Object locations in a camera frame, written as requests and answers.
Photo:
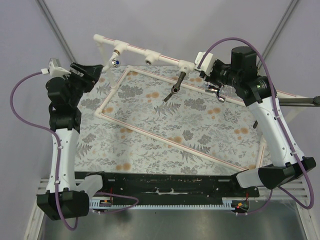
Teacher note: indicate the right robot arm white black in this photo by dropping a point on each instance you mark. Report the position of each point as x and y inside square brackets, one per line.
[288, 162]

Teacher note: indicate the chrome faucet on mat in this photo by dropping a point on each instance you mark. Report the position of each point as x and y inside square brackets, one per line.
[215, 90]

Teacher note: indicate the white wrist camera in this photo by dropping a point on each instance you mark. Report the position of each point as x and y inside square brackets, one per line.
[207, 64]
[55, 69]

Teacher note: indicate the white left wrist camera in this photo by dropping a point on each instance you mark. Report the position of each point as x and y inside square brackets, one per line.
[55, 69]

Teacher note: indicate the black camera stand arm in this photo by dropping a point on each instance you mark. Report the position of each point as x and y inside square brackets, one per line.
[300, 102]

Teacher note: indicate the floral patterned table mat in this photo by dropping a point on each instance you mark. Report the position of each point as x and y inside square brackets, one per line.
[196, 120]

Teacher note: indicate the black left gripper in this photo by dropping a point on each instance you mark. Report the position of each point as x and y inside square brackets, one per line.
[81, 75]

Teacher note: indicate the dark grey lever faucet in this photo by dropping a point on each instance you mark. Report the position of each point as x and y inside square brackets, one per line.
[176, 87]

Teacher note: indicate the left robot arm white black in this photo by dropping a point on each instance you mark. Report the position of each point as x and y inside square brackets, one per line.
[63, 198]

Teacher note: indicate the white slotted cable duct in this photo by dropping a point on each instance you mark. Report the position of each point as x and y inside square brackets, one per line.
[103, 204]

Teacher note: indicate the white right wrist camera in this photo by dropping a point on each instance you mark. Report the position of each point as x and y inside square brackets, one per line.
[207, 64]

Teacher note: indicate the white pipe frame red stripe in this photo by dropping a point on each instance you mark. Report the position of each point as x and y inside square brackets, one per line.
[192, 81]

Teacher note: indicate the small black object on mat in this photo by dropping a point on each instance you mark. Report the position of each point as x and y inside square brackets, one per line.
[255, 124]

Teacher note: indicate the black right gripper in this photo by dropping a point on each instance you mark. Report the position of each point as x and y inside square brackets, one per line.
[213, 76]

